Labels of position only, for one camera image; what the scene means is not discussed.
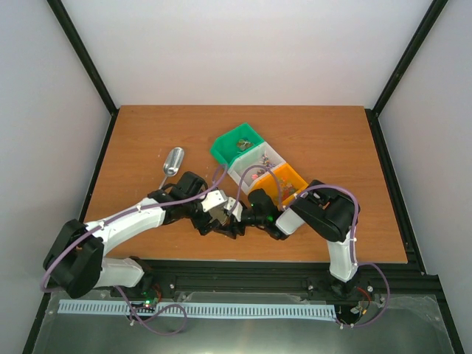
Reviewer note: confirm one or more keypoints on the green plastic bin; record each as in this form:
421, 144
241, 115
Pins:
234, 143

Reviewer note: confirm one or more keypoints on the orange plastic bin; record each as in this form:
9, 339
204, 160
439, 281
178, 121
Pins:
289, 184

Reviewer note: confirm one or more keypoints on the white translucent plastic bin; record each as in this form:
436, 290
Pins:
246, 167

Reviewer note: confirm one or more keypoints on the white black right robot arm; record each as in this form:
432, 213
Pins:
330, 211

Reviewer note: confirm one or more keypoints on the silver metal scoop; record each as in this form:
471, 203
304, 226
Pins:
172, 164

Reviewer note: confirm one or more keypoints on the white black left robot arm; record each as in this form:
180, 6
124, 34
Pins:
78, 259

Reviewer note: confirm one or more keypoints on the gold metal jar lid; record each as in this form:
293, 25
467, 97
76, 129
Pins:
219, 215

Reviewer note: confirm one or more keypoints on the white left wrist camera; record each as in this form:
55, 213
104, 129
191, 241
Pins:
213, 199

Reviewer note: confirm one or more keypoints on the light blue slotted cable duct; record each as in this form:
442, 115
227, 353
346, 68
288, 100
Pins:
196, 310

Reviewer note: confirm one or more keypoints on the black aluminium frame rail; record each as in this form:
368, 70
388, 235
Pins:
408, 314

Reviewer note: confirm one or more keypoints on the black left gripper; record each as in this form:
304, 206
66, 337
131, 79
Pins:
206, 223

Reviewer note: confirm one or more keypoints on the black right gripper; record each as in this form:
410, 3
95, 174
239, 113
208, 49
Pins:
243, 220

